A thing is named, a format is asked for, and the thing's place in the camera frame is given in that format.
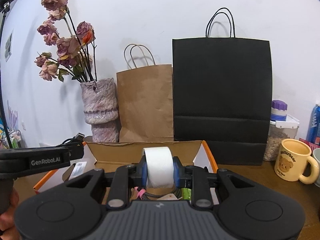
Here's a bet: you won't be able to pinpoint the purple textured vase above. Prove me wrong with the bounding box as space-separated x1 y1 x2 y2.
80 78 119 142

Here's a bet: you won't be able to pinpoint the brown paper bag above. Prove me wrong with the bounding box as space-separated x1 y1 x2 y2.
117 55 174 142

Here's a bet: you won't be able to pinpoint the grey bowl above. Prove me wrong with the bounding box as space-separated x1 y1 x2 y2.
312 147 320 188

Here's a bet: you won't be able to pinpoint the green transparent bottle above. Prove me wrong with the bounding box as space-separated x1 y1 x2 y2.
181 188 192 201

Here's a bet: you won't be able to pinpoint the clear food container with seeds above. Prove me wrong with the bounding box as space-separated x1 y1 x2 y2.
263 114 299 161

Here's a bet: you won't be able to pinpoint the red orange cardboard box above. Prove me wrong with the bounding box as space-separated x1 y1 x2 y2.
33 141 218 194

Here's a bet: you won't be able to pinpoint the person's left hand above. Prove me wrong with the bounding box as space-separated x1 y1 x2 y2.
0 188 20 240

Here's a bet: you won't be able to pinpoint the white tape roll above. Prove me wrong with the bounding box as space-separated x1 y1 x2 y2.
143 146 174 189

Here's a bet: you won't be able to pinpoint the blue soda can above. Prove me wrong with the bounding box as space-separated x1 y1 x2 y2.
306 104 320 145

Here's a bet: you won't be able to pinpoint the dried pink roses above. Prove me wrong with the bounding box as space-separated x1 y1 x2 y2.
34 0 98 83

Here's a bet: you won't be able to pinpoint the translucent plastic jar with label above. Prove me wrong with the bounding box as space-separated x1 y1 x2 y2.
62 157 96 182

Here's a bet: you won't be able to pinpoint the black paper bag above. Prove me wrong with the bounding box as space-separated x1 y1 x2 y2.
171 7 273 166

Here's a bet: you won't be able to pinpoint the yellow bear mug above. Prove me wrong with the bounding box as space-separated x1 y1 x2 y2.
274 139 319 184

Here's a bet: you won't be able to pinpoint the purple white small jar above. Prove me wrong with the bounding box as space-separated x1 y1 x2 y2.
270 100 287 121

